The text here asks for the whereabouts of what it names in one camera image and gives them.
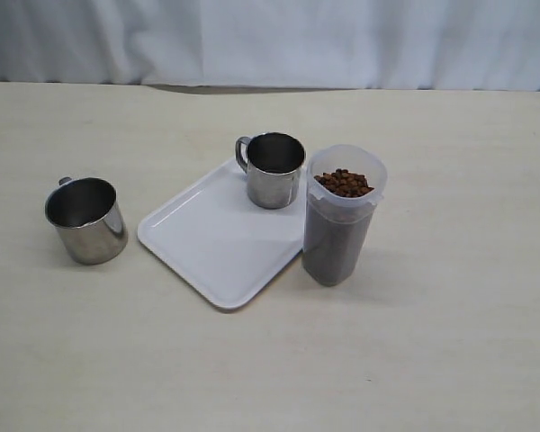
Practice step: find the steel mug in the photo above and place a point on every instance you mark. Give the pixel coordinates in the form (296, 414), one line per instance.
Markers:
(87, 217)
(272, 163)

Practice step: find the white plastic tray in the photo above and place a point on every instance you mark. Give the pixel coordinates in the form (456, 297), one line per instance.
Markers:
(218, 241)

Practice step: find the translucent plastic pitcher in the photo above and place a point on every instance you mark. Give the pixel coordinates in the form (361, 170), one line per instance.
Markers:
(345, 183)

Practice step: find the white curtain backdrop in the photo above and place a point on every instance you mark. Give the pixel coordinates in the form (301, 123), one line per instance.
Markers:
(474, 45)

